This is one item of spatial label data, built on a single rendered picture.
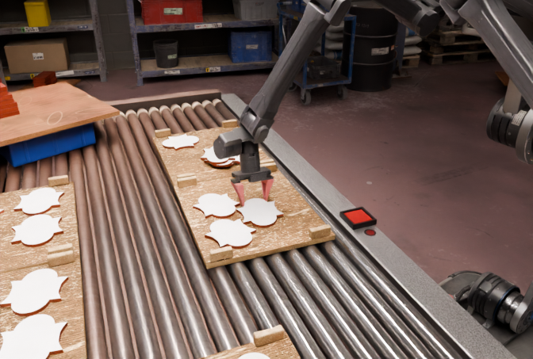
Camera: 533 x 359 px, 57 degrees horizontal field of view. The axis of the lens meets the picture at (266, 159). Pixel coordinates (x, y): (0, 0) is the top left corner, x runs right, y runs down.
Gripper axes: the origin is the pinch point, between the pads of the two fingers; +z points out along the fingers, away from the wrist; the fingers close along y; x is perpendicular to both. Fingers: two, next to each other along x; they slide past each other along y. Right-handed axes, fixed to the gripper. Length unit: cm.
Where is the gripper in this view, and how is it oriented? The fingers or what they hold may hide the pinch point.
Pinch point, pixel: (254, 201)
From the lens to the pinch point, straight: 141.6
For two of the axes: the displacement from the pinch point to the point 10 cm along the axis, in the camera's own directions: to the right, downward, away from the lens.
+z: 1.0, 9.8, 1.9
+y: 9.4, -1.5, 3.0
